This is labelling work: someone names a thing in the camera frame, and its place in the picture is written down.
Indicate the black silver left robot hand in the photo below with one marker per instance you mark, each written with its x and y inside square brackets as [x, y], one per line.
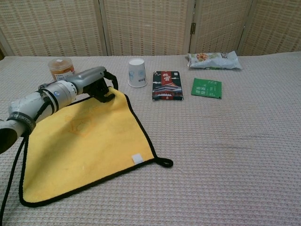
[90, 77]

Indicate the yellow and black cloth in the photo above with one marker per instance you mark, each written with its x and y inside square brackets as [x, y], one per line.
[89, 150]

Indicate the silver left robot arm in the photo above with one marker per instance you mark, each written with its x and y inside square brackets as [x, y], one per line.
[35, 110]

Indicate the clear plastic jar orange contents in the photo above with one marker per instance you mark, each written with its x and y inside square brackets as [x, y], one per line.
[58, 68]

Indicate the white paper cup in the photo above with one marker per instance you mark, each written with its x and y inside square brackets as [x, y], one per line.
[137, 74]

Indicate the woven bamboo folding screen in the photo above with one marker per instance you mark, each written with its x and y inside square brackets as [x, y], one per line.
[145, 26]

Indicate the dark box with palace print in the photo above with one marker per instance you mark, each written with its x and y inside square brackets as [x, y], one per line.
[167, 87]

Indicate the brass screen hinge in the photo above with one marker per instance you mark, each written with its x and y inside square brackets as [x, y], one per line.
[193, 28]

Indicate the green sachet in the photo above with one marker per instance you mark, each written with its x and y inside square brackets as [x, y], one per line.
[207, 88]

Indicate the white snack bag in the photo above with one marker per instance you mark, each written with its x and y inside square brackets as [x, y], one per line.
[214, 61]

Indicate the pale woven tablecloth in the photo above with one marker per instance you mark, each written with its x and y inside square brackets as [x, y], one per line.
[223, 153]

